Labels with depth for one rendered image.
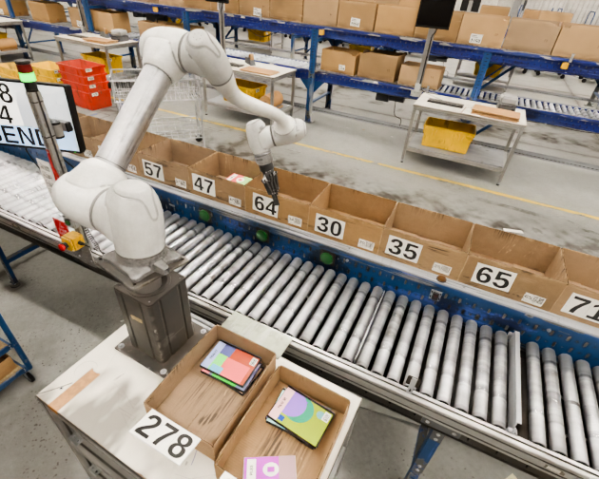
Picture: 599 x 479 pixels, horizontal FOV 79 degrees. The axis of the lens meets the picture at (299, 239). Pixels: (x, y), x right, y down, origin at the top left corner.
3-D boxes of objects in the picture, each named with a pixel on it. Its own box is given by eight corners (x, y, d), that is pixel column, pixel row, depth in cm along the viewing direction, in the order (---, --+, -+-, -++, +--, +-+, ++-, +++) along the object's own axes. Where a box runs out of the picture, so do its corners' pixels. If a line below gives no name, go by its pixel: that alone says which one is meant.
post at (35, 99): (79, 260, 197) (15, 89, 145) (86, 256, 201) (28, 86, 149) (95, 268, 193) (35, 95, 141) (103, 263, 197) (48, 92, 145)
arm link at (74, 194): (81, 225, 109) (28, 204, 115) (117, 239, 124) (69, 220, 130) (190, 18, 122) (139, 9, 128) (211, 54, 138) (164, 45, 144)
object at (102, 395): (38, 399, 129) (34, 394, 127) (161, 299, 171) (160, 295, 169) (281, 587, 94) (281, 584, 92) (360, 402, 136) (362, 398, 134)
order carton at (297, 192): (244, 211, 208) (243, 184, 198) (270, 190, 230) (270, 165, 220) (307, 232, 196) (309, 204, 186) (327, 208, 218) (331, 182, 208)
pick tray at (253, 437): (214, 477, 110) (211, 463, 104) (279, 379, 138) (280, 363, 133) (297, 533, 101) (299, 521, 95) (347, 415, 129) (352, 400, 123)
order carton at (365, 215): (306, 232, 196) (309, 204, 186) (327, 207, 218) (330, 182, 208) (376, 256, 183) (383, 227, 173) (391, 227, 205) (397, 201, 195)
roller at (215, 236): (156, 284, 182) (154, 277, 179) (219, 233, 220) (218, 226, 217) (164, 288, 180) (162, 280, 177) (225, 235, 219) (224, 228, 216)
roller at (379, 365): (368, 379, 147) (370, 372, 144) (397, 298, 185) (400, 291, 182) (379, 384, 145) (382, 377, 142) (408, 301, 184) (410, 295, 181)
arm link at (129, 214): (141, 266, 111) (132, 202, 99) (96, 246, 116) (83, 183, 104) (176, 241, 124) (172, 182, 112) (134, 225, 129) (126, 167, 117)
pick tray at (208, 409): (146, 418, 123) (141, 402, 117) (217, 338, 151) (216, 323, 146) (215, 462, 114) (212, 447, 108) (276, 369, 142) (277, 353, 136)
